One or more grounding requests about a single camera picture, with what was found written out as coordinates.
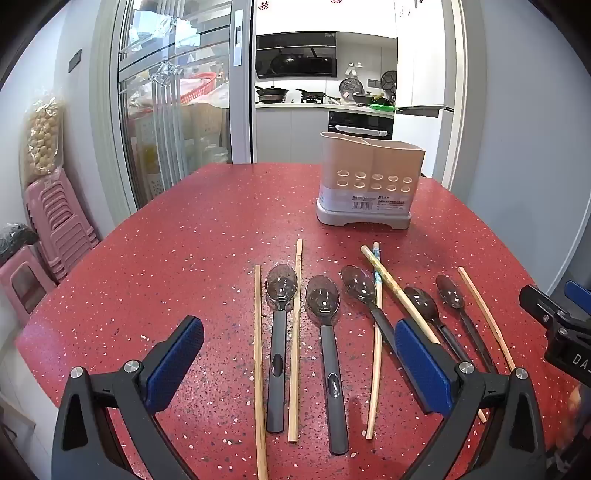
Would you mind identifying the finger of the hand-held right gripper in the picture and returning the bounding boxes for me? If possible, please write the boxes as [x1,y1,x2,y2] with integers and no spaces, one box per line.
[564,280,591,317]
[518,285,571,329]

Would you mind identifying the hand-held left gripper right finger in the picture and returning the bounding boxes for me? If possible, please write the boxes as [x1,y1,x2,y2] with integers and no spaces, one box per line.
[394,318,548,480]

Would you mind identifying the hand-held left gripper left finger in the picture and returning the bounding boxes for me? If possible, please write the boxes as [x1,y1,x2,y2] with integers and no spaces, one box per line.
[52,315,205,480]

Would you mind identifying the blue patterned wooden chopstick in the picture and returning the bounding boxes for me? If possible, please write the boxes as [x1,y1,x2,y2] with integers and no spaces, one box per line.
[365,242,385,440]

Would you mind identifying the plain wooden chopstick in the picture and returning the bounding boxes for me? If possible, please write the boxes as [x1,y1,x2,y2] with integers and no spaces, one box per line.
[253,264,269,480]
[287,238,304,445]
[457,266,517,372]

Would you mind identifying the smoky plastic spoon black handle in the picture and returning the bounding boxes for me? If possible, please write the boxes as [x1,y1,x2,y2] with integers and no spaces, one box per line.
[403,286,472,367]
[340,265,402,358]
[305,275,350,455]
[435,275,499,374]
[265,263,299,435]

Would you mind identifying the thick bamboo chopstick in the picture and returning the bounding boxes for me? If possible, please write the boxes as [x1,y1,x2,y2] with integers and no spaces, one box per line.
[360,245,488,424]

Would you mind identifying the beige plastic utensil holder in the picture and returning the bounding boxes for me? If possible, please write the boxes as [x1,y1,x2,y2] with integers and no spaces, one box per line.
[315,131,424,230]

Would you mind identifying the single pink stool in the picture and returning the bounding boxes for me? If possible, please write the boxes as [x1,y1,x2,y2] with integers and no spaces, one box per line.
[0,244,58,326]

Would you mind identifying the stack of pink plastic stools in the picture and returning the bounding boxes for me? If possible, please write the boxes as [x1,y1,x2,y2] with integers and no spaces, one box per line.
[25,167,100,283]

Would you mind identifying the small black bag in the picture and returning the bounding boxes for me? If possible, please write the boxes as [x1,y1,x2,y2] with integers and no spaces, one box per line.
[0,224,40,261]

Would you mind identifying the glass sliding door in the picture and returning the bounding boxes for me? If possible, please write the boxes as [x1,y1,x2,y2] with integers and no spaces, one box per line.
[90,0,254,210]

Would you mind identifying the black built-in oven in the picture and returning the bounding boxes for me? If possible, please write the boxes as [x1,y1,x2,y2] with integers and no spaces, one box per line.
[328,110,394,141]

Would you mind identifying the grey kitchen cabinets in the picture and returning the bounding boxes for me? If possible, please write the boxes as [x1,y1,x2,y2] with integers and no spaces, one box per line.
[255,102,395,164]

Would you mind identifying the white refrigerator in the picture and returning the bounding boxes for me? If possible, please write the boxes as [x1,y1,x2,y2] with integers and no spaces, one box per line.
[394,0,467,185]

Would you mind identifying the clear bag of beige balls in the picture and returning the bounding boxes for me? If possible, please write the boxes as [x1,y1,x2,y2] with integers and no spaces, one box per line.
[21,95,65,178]

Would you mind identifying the red plastic basket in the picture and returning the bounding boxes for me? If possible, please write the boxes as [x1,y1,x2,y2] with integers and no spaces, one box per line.
[178,74,218,104]

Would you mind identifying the black wok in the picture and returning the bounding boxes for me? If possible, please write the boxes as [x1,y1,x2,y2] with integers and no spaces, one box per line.
[255,85,289,103]

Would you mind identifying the black range hood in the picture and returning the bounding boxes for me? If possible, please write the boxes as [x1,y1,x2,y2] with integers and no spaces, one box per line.
[255,31,337,79]

